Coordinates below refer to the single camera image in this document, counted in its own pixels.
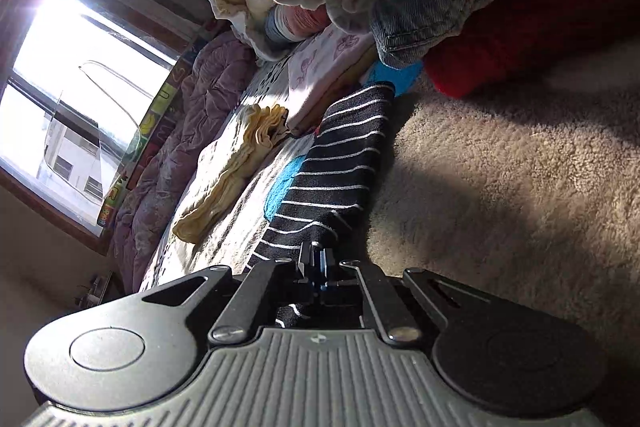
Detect rolled bedding pile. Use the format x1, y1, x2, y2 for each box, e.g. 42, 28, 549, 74
208, 0, 330, 62

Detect folded cream quilted blanket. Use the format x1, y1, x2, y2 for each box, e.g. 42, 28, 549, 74
172, 104, 288, 244

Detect Mickey Mouse fleece blanket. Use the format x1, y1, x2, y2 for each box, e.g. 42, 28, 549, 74
139, 41, 640, 358

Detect purple crumpled comforter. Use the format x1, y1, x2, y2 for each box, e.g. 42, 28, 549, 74
108, 30, 255, 293

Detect window with frame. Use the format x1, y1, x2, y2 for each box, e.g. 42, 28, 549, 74
1, 0, 178, 239

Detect navy white striped shirt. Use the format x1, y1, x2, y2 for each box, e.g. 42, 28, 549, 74
244, 81, 397, 331

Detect colourful alphabet foam mat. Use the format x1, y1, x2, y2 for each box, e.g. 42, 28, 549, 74
96, 29, 212, 229

